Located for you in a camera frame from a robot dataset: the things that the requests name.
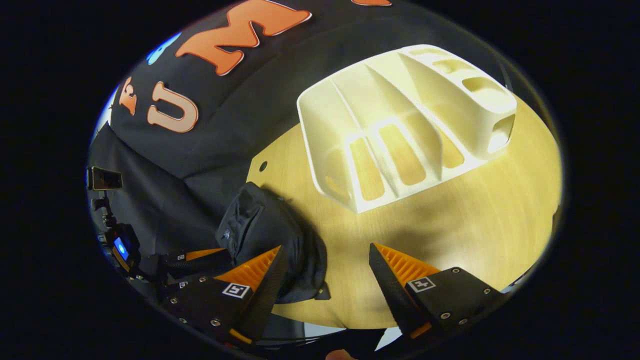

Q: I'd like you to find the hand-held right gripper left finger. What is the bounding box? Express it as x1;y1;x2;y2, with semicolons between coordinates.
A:
160;245;289;347

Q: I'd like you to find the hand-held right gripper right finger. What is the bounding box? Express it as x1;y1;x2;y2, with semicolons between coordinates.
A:
368;242;509;340

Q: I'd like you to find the black schoolbag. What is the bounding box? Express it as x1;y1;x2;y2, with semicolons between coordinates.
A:
215;181;331;305

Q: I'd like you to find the white plastic bookshelf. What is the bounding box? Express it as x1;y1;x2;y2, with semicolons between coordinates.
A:
296;44;518;214

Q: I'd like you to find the black backdrop cloth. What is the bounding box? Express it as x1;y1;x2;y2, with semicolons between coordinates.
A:
89;0;501;301

